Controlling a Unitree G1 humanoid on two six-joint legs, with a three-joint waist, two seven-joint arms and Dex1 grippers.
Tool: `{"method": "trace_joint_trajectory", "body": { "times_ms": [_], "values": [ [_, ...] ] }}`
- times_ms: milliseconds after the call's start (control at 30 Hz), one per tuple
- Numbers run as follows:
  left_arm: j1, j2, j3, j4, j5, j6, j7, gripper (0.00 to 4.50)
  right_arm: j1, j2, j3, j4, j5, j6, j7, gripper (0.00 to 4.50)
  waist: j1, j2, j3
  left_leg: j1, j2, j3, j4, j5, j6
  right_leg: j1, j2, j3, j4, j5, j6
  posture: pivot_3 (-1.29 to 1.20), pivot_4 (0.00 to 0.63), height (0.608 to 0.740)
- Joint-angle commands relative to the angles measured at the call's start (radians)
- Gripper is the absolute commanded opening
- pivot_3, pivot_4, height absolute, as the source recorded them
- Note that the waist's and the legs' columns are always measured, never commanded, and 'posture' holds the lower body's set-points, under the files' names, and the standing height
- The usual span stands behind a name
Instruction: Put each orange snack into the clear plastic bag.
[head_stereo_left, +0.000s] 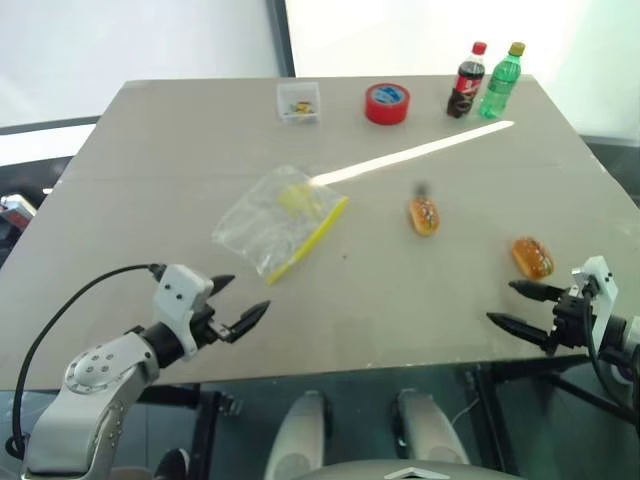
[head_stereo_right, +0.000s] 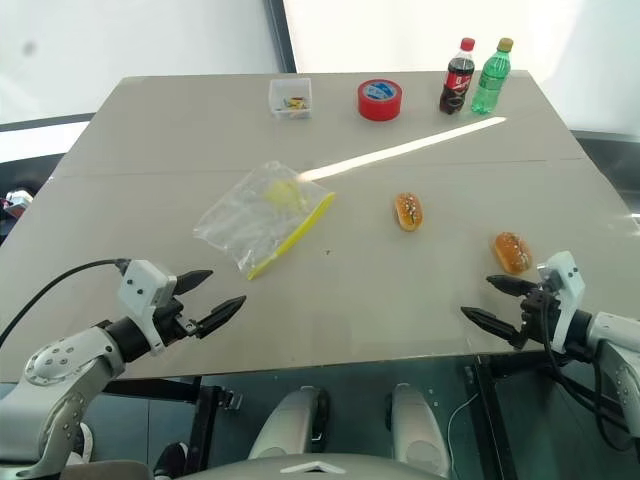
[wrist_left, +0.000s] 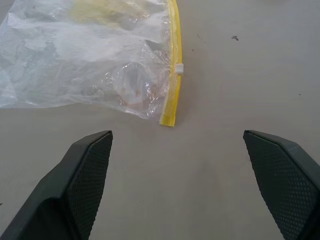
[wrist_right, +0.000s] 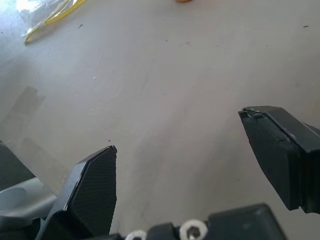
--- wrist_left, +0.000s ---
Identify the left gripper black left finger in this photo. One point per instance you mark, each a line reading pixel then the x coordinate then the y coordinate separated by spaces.
pixel 62 195

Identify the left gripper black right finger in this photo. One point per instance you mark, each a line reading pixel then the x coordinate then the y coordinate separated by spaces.
pixel 287 187

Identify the small dark screw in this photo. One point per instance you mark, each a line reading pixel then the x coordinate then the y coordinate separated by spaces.
pixel 235 38

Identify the white orange round item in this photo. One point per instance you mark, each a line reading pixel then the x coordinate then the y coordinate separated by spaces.
pixel 133 96

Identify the yellow item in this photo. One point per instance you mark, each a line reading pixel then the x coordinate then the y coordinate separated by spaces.
pixel 100 12

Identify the yellow plastic object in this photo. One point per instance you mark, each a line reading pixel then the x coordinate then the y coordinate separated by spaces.
pixel 62 62

